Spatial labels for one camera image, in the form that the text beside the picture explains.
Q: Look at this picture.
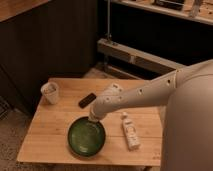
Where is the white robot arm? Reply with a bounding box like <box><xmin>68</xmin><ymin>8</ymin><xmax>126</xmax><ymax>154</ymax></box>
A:
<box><xmin>89</xmin><ymin>59</ymin><xmax>213</xmax><ymax>171</ymax></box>

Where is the white paper cup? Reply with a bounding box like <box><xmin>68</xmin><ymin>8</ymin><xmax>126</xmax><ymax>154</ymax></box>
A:
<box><xmin>41</xmin><ymin>82</ymin><xmax>59</xmax><ymax>105</ymax></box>

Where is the wooden shelf with items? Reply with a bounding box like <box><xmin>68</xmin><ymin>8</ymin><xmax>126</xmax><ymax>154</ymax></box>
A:
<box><xmin>112</xmin><ymin>0</ymin><xmax>213</xmax><ymax>26</ymax></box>

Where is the black rectangular remote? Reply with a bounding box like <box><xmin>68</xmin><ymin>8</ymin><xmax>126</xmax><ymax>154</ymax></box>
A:
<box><xmin>78</xmin><ymin>93</ymin><xmax>96</xmax><ymax>108</ymax></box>

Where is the green ceramic bowl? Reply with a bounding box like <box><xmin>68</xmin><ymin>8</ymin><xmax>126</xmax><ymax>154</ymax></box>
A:
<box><xmin>67</xmin><ymin>117</ymin><xmax>106</xmax><ymax>157</ymax></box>

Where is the wooden table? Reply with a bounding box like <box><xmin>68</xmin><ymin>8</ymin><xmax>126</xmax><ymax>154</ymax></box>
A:
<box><xmin>17</xmin><ymin>78</ymin><xmax>162</xmax><ymax>166</ymax></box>

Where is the white plastic bottle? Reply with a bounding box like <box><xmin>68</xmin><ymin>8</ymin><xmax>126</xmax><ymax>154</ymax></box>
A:
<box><xmin>121</xmin><ymin>112</ymin><xmax>140</xmax><ymax>150</ymax></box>

